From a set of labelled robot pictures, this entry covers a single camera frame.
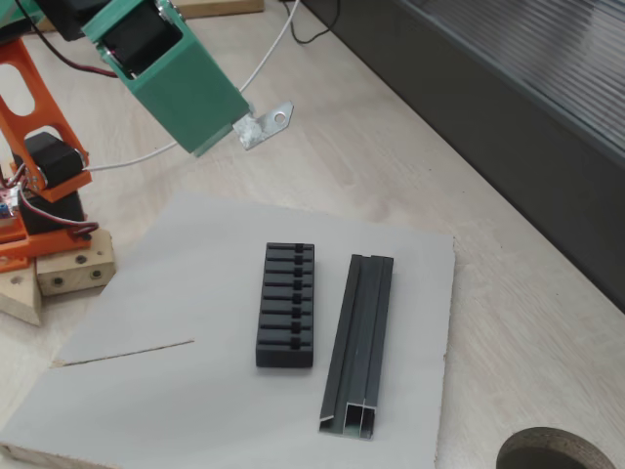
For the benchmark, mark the black slotted plastic block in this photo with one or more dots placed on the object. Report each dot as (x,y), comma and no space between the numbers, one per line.
(283,359)

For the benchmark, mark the horizontal window blind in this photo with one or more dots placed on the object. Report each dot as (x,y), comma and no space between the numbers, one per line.
(561,49)

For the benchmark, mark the beige wooden block with hole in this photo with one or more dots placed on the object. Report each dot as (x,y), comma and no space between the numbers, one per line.
(19,298)

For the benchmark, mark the black aluminium profile bar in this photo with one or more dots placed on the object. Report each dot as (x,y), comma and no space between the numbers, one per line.
(363,332)

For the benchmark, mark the small silver metal bracket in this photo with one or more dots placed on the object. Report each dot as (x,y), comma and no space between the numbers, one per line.
(256,131)

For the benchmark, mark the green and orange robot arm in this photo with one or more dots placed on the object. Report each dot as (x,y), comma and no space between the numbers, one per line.
(54,127)

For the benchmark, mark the red controller circuit board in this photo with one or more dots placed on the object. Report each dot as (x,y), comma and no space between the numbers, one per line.
(4,195)

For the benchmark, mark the wooden block with screw holes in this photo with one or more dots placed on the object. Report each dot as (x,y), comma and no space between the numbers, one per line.
(73,273)

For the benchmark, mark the light wooden plank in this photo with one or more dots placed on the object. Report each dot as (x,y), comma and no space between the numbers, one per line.
(229,6)

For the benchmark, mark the grey board with wooden edge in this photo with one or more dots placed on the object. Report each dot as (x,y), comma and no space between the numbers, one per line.
(195,405)

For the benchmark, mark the green gripper with servo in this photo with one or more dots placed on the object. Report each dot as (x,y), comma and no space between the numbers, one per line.
(195,100)

